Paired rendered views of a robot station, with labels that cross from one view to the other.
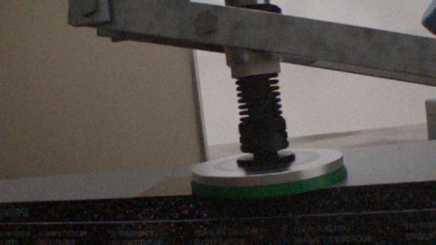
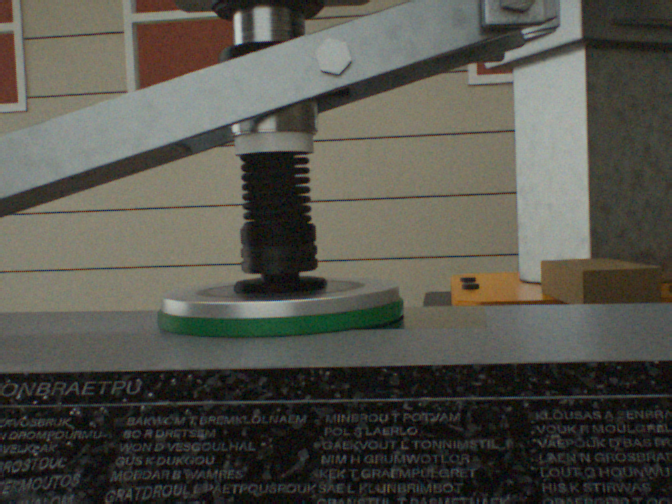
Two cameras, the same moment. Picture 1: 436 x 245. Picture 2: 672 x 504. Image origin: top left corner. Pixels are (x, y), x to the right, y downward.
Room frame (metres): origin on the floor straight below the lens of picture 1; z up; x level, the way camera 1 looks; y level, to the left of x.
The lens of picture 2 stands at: (1.32, -0.07, 0.92)
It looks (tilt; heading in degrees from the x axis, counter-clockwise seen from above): 3 degrees down; 175
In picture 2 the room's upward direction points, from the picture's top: 2 degrees counter-clockwise
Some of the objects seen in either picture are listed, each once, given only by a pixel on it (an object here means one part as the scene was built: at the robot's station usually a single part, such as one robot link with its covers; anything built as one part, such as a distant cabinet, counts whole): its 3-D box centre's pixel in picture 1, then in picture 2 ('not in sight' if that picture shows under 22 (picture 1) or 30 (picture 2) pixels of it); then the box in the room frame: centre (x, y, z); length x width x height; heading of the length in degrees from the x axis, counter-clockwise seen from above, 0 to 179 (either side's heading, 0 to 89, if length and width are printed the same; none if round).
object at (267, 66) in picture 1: (255, 63); (273, 134); (0.59, -0.06, 0.99); 0.07 x 0.07 x 0.04
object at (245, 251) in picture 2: (263, 137); (279, 251); (0.59, -0.06, 0.88); 0.07 x 0.07 x 0.01
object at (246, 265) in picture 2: (264, 145); (279, 264); (0.59, -0.06, 0.87); 0.07 x 0.07 x 0.01
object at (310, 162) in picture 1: (266, 164); (281, 295); (0.59, -0.06, 0.84); 0.21 x 0.21 x 0.01
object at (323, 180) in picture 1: (266, 167); (281, 299); (0.59, -0.06, 0.84); 0.22 x 0.22 x 0.04
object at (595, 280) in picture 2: not in sight; (595, 281); (0.24, 0.38, 0.81); 0.20 x 0.10 x 0.05; 176
